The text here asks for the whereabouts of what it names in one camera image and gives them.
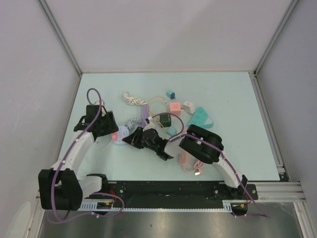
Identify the red pink plug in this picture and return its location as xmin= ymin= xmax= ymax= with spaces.
xmin=111 ymin=133 xmax=117 ymax=141

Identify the blue round socket base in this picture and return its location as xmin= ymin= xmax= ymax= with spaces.
xmin=112 ymin=125 xmax=130 ymax=146

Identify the dark green charger block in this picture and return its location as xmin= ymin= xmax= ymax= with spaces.
xmin=159 ymin=114 xmax=171 ymax=128

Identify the purple socket block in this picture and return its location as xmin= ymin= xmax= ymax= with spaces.
xmin=141 ymin=104 xmax=149 ymax=127

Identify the pink power strip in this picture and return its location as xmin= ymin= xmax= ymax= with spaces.
xmin=178 ymin=126 xmax=191 ymax=165

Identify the pink cube socket adapter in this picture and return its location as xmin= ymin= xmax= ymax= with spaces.
xmin=169 ymin=102 xmax=183 ymax=117

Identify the white plug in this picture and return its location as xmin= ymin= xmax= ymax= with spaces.
xmin=183 ymin=101 xmax=195 ymax=115

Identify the teal power strip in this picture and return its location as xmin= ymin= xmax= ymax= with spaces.
xmin=187 ymin=107 xmax=214 ymax=129

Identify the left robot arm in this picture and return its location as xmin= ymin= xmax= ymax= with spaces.
xmin=38 ymin=105 xmax=118 ymax=211

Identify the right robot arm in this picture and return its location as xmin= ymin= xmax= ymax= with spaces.
xmin=123 ymin=124 xmax=248 ymax=199

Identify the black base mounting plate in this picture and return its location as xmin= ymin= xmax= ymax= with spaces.
xmin=100 ymin=180 xmax=258 ymax=200

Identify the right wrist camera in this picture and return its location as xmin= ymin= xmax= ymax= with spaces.
xmin=143 ymin=117 xmax=156 ymax=131

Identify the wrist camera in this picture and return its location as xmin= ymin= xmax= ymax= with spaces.
xmin=94 ymin=100 xmax=105 ymax=106
xmin=143 ymin=117 xmax=156 ymax=131

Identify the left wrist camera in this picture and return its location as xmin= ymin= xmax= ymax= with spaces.
xmin=94 ymin=100 xmax=105 ymax=106

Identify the white coiled cable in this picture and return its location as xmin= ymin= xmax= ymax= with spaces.
xmin=122 ymin=91 xmax=149 ymax=107

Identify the thin yellow cable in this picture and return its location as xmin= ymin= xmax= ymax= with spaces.
xmin=146 ymin=96 xmax=171 ymax=132

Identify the pink coiled power cord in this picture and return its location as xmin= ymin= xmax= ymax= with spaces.
xmin=182 ymin=160 xmax=205 ymax=177

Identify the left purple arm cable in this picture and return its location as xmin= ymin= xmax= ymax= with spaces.
xmin=46 ymin=87 xmax=125 ymax=224

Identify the blue cable duct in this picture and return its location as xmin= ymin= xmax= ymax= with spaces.
xmin=78 ymin=199 xmax=249 ymax=213

